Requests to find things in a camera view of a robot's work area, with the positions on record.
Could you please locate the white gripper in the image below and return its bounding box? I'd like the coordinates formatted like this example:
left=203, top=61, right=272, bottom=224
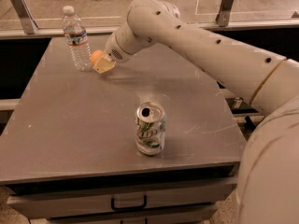
left=93, top=32, right=137, bottom=74

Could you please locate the orange fruit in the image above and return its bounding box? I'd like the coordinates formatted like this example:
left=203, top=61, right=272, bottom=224
left=91, top=49, right=103, bottom=65

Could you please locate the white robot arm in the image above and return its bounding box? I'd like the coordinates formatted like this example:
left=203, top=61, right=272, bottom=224
left=92, top=0, right=299, bottom=224

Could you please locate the clear plastic water bottle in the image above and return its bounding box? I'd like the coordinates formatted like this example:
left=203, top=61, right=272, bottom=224
left=62, top=6, right=92, bottom=71

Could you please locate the green white soda can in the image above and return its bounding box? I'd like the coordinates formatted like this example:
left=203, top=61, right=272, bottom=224
left=135, top=102, right=166, bottom=156

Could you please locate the grey upper drawer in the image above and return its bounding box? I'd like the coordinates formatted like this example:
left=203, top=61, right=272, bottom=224
left=7, top=176, right=236, bottom=218

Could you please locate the grey drawer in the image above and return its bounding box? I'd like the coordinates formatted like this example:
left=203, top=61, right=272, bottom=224
left=49, top=204, right=217, bottom=224
left=7, top=176, right=236, bottom=218

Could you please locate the black stand leg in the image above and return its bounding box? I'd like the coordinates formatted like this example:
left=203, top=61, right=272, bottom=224
left=244, top=116, right=256, bottom=132

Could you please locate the grey lower drawer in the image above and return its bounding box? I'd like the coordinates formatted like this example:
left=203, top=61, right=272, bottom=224
left=49, top=204, right=217, bottom=224

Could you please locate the left metal railing bracket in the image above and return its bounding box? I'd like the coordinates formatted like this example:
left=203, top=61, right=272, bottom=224
left=10, top=0, right=38, bottom=35

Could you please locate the metal railing bracket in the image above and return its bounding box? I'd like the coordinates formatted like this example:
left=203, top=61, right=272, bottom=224
left=10, top=0, right=38, bottom=35
left=216, top=0, right=234, bottom=27

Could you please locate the right metal railing bracket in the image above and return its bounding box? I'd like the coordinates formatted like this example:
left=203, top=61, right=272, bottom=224
left=216, top=0, right=234, bottom=27

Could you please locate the black drawer handle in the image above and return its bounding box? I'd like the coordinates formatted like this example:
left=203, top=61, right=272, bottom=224
left=110, top=195, right=148, bottom=212

